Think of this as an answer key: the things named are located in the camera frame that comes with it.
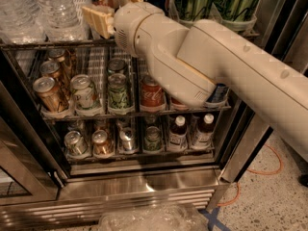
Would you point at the bottom left silver can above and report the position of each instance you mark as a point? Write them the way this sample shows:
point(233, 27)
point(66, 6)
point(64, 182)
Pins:
point(75, 143)

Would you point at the clear water bottle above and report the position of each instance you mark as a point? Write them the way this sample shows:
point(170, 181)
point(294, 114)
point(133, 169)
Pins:
point(60, 20)
point(17, 24)

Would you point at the brown juice bottle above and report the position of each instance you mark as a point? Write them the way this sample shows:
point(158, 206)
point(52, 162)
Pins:
point(177, 140)
point(203, 132)

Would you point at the front green can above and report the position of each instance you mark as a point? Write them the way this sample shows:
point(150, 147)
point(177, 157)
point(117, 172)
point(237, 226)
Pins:
point(118, 92)

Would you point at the left brown juice bottle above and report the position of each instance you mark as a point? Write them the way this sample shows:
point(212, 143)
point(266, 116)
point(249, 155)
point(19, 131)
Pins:
point(177, 140)

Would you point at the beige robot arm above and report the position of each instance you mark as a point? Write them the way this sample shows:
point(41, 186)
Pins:
point(188, 63)

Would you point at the middle gold can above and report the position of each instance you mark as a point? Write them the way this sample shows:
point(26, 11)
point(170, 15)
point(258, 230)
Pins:
point(55, 70)

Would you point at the right green tall can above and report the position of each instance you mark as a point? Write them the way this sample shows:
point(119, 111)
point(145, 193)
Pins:
point(237, 15)

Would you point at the right clear water bottle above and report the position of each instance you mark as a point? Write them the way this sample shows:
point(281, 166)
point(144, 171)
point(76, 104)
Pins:
point(60, 20)

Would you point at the front gold can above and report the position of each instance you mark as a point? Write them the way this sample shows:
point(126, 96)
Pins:
point(50, 94)

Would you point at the right coca cola can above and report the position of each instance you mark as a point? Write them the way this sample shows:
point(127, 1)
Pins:
point(178, 103)

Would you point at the silver can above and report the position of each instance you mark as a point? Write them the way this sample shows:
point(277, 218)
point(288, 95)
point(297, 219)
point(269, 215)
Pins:
point(75, 143)
point(128, 140)

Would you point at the rear gold can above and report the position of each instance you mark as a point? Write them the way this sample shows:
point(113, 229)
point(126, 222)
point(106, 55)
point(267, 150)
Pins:
point(66, 58)

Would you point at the green tall can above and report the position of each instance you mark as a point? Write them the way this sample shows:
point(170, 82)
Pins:
point(237, 15)
point(190, 11)

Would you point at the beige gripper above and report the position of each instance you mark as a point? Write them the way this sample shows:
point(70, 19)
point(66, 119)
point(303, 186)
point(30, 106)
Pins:
point(124, 26)

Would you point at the coca cola can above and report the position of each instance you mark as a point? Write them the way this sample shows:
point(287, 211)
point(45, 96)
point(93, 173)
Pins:
point(152, 95)
point(178, 103)

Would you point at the left clear water bottle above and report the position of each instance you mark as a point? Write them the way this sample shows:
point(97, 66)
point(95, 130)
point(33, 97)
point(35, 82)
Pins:
point(17, 24)

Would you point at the bottom green can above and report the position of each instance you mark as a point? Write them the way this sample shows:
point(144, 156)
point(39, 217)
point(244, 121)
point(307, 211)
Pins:
point(152, 139)

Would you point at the rear green can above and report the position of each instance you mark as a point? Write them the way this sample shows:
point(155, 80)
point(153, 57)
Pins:
point(117, 65)

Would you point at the gold can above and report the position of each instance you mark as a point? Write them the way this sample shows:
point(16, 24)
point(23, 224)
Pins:
point(66, 58)
point(55, 70)
point(50, 94)

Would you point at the bottom orange can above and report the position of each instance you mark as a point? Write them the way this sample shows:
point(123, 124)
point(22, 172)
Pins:
point(102, 145)

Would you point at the stainless steel fridge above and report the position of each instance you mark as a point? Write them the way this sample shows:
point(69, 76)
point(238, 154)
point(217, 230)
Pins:
point(90, 188)

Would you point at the left green tall can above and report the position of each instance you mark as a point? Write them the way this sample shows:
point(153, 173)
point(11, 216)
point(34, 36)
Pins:
point(190, 11)

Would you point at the right brown juice bottle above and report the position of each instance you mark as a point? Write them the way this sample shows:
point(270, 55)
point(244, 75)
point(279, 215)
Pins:
point(203, 132)

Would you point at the front blue pepsi can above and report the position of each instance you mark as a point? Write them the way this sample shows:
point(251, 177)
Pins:
point(218, 95)

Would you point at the blue tape on floor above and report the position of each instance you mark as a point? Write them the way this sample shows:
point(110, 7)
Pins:
point(214, 224)

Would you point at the left coca cola can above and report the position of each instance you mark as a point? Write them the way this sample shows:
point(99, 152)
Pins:
point(152, 95)

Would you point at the clear plastic bag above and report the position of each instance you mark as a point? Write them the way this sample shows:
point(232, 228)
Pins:
point(163, 217)

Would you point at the white green patterned can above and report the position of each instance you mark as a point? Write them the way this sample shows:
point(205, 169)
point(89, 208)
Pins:
point(84, 92)

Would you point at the fridge door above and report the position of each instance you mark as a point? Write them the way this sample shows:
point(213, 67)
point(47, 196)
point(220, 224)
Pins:
point(23, 178)

